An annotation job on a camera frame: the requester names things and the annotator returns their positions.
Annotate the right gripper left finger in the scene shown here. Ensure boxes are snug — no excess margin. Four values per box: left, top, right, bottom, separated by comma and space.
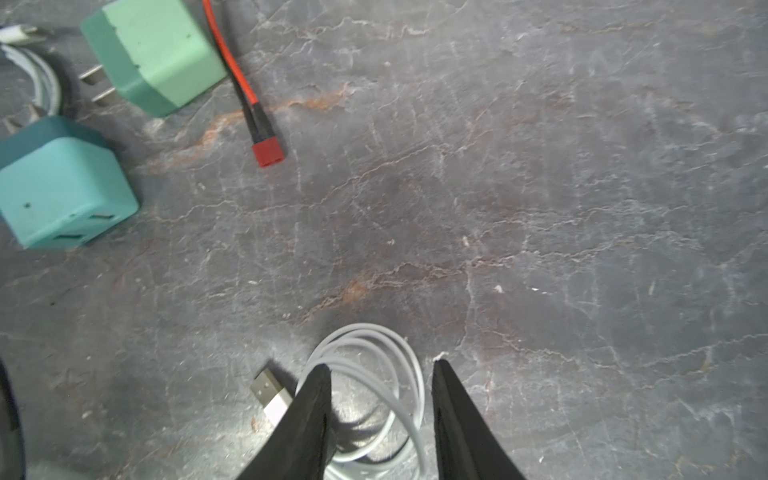
238, 364, 332, 479

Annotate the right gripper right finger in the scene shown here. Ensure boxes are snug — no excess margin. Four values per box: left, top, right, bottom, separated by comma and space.
432, 359, 524, 480

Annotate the white usb cable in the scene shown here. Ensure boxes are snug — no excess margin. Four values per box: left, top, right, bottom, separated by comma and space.
249, 323, 430, 480

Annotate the red battery connector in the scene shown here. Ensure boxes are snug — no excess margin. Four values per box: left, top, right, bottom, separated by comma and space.
201, 0, 285, 168

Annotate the teal charger cube middle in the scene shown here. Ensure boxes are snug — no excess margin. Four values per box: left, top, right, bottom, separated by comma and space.
1, 116, 139, 249

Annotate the green charger cube far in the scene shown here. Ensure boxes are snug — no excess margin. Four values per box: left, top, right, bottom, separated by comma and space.
79, 0, 227, 118

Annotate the white cable coil far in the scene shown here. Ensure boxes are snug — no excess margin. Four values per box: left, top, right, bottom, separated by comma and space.
0, 23, 62, 118

